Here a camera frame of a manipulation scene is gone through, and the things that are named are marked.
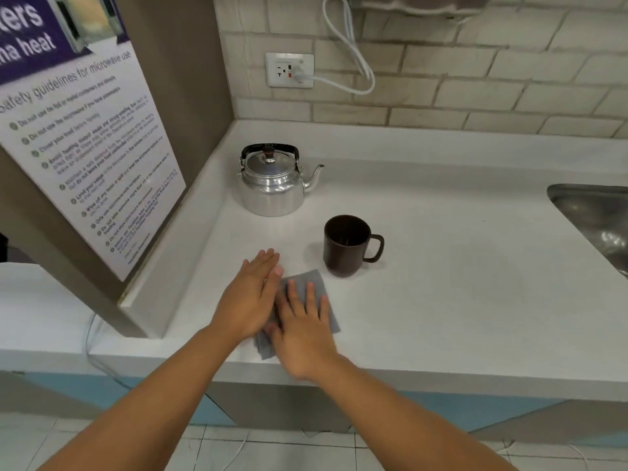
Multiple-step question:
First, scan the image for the person's left hand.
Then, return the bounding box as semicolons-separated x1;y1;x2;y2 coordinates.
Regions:
210;248;285;345

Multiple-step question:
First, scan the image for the person's right hand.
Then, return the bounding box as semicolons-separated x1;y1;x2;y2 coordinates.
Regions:
264;279;340;383

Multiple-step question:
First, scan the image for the grey cleaning cloth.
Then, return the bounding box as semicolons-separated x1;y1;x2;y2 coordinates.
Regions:
253;269;342;361

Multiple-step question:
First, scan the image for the person's right forearm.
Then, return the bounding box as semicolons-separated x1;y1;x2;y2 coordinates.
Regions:
294;355;518;471

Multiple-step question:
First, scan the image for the person's left forearm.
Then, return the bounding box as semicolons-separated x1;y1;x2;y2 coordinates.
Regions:
37;324;246;471

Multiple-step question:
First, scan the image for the dark brown mug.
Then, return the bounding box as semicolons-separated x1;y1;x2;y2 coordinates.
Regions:
323;215;385;279

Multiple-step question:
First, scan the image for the silver metal kettle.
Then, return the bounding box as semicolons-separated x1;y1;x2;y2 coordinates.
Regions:
238;143;326;218

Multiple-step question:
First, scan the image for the brown wooden cabinet panel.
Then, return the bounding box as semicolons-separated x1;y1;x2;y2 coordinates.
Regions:
0;0;235;339

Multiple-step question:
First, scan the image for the microwave safety poster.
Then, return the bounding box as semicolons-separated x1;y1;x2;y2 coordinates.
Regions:
0;0;187;283

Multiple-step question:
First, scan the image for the stainless steel sink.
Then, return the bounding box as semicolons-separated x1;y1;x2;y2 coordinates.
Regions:
547;183;628;280

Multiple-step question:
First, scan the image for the thin white cable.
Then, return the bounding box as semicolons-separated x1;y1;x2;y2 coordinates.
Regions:
84;313;134;389

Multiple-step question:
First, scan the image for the white wall power outlet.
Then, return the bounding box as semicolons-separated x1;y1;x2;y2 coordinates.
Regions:
265;52;316;90

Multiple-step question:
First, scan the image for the white power cable with plug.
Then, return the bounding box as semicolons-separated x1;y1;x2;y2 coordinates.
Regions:
292;0;377;96

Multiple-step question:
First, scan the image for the wall-mounted appliance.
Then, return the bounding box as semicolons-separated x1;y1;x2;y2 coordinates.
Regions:
347;0;493;18

